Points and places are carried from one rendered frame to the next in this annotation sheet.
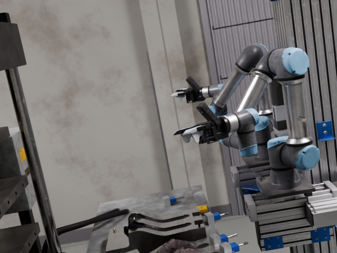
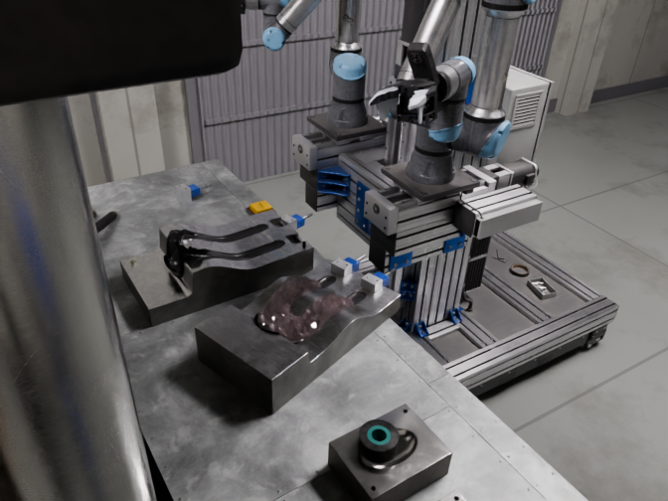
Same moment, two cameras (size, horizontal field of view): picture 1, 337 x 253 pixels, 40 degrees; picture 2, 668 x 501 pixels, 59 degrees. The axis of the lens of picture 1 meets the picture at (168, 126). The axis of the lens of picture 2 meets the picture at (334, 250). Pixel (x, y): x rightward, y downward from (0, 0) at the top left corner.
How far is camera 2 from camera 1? 109 cm
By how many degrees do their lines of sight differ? 38
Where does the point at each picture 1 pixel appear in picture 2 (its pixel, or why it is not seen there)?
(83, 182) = not seen: outside the picture
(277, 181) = (428, 172)
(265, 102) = (355, 29)
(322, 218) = (489, 226)
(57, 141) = not seen: outside the picture
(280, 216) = (423, 223)
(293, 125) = (493, 87)
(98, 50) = not seen: outside the picture
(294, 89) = (512, 27)
